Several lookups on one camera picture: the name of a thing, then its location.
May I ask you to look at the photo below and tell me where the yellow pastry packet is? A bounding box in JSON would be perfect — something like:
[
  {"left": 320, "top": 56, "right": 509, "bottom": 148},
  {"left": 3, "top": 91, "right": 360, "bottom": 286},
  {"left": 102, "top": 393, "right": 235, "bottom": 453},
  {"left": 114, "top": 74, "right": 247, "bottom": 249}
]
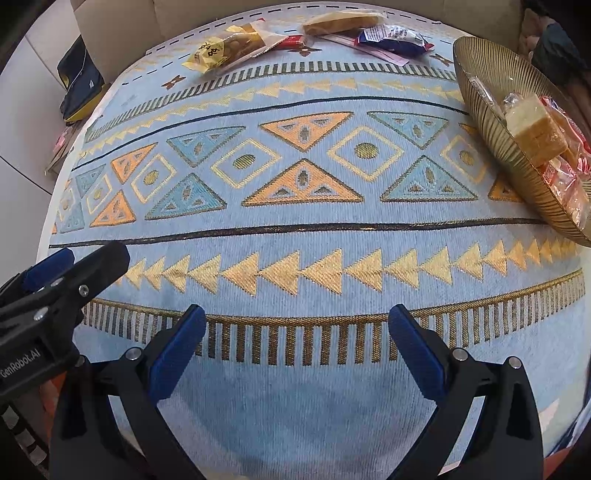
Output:
[{"left": 181, "top": 21, "right": 289, "bottom": 73}]

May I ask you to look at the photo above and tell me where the black white striped strap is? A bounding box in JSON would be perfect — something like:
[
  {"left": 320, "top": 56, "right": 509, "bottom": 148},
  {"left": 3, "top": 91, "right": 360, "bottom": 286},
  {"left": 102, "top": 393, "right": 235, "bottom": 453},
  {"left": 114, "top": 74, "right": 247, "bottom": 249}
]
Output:
[{"left": 0, "top": 402, "right": 47, "bottom": 467}]

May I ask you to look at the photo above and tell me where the blue snack packet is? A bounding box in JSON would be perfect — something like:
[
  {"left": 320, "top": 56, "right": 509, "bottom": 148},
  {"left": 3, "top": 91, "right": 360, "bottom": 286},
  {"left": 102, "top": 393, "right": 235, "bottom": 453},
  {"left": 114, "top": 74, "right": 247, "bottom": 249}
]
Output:
[{"left": 353, "top": 25, "right": 435, "bottom": 58}]

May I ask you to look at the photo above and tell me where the dark clothes pile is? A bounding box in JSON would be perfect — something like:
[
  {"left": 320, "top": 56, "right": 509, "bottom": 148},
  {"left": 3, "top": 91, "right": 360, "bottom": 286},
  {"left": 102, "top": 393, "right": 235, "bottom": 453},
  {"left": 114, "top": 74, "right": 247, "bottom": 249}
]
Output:
[{"left": 522, "top": 0, "right": 591, "bottom": 88}]

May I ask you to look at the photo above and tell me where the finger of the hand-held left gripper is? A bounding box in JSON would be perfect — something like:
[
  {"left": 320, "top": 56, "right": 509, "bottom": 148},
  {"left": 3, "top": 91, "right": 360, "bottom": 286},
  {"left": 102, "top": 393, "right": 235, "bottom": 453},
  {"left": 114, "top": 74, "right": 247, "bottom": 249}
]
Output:
[
  {"left": 0, "top": 242, "right": 131, "bottom": 352},
  {"left": 0, "top": 248, "right": 75, "bottom": 302}
]

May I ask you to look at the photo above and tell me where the red striped bread packet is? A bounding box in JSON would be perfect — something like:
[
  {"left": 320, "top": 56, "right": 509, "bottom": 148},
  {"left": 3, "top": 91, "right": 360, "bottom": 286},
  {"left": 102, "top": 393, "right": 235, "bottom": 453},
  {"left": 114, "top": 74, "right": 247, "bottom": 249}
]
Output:
[{"left": 501, "top": 91, "right": 591, "bottom": 174}]

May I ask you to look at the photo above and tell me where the pink strip snack packet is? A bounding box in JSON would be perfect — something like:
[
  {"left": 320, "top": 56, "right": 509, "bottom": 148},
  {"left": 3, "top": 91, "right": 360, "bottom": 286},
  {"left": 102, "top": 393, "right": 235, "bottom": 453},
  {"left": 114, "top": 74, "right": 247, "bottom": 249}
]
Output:
[{"left": 323, "top": 34, "right": 409, "bottom": 65}]

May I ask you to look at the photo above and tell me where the brown bread packet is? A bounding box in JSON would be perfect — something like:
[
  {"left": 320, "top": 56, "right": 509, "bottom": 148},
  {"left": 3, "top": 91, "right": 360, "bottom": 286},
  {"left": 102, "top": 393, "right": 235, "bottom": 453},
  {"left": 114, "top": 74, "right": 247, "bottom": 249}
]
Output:
[{"left": 302, "top": 10, "right": 386, "bottom": 35}]

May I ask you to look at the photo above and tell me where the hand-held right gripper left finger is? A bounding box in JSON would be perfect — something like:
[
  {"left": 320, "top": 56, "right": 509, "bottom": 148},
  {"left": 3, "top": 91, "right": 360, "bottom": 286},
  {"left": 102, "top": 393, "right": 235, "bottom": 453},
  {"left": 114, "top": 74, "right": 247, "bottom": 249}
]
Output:
[{"left": 50, "top": 304, "right": 208, "bottom": 480}]

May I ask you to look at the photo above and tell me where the beige padded headboard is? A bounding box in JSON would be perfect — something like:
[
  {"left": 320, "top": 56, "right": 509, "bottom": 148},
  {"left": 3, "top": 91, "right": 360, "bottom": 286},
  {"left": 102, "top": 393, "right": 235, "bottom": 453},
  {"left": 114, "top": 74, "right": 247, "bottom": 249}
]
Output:
[{"left": 69, "top": 0, "right": 527, "bottom": 47}]

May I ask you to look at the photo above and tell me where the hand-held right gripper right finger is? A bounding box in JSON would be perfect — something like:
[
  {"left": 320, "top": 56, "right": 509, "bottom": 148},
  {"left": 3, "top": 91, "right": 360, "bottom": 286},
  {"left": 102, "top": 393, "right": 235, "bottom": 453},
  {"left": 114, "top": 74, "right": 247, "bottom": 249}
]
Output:
[{"left": 388, "top": 304, "right": 542, "bottom": 480}]

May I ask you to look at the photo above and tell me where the pink beige cloth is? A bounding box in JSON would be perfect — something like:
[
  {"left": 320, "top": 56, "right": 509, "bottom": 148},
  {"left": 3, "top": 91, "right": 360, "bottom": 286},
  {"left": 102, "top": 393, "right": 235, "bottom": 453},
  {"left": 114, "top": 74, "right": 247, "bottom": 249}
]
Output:
[{"left": 519, "top": 21, "right": 548, "bottom": 54}]

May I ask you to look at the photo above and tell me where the blue patterned woven blanket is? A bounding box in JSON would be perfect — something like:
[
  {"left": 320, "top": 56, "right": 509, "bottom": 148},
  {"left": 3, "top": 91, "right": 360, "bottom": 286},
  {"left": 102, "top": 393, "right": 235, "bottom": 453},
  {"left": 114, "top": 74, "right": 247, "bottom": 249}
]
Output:
[{"left": 48, "top": 4, "right": 591, "bottom": 480}]

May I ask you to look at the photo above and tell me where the navy and yellow backpack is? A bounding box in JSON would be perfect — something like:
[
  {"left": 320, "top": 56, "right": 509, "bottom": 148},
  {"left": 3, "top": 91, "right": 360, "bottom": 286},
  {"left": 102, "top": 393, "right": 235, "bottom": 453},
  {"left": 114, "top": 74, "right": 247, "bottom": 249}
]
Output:
[{"left": 58, "top": 37, "right": 106, "bottom": 123}]

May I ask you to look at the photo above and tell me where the clear crisp snack packet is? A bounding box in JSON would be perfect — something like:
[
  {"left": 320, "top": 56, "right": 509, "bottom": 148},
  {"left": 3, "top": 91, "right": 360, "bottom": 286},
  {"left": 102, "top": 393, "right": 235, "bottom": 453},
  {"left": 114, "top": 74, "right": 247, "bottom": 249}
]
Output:
[{"left": 538, "top": 157, "right": 591, "bottom": 227}]

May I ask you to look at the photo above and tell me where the beige nightstand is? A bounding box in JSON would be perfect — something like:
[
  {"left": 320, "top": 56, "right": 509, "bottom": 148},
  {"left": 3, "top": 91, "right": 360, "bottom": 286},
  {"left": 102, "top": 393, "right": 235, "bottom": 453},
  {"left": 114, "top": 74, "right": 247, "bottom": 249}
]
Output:
[{"left": 44, "top": 124, "right": 88, "bottom": 176}]

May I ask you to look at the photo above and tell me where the gold ribbed bowl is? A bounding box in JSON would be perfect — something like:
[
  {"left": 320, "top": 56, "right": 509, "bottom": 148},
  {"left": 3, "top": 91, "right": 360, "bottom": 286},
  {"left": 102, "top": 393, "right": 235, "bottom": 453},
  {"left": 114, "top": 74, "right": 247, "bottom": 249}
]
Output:
[{"left": 452, "top": 36, "right": 591, "bottom": 247}]

